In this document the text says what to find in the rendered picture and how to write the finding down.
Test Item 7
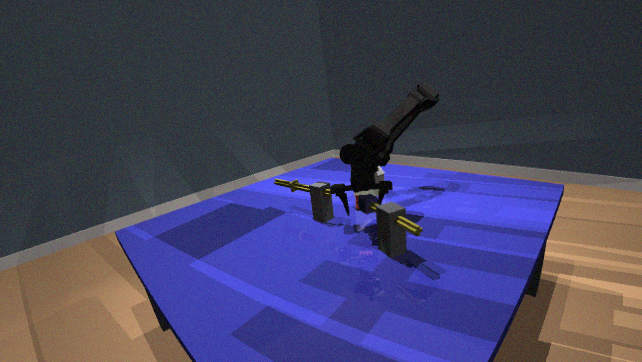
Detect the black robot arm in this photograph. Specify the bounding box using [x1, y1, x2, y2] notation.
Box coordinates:
[340, 83, 439, 193]

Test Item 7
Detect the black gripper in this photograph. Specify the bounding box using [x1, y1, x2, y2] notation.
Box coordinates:
[330, 164, 393, 216]

